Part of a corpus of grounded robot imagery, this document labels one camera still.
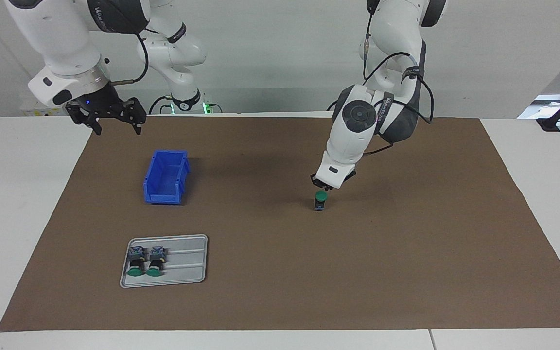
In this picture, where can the blue plastic storage bin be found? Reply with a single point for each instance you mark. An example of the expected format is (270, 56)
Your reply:
(163, 187)

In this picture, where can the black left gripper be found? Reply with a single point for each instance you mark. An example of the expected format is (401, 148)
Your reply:
(316, 181)

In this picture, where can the green push button switch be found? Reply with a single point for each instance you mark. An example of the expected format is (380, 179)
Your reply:
(136, 265)
(321, 196)
(155, 265)

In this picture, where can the grey metal tray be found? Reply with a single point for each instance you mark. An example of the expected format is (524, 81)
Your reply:
(173, 279)

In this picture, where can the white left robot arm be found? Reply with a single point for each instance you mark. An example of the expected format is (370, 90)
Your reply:
(358, 141)

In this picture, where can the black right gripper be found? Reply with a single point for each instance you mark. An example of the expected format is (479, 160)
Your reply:
(102, 102)

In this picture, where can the brown table mat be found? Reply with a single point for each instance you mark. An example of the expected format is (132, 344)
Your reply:
(309, 272)

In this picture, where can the small white box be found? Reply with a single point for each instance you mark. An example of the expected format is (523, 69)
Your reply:
(29, 111)

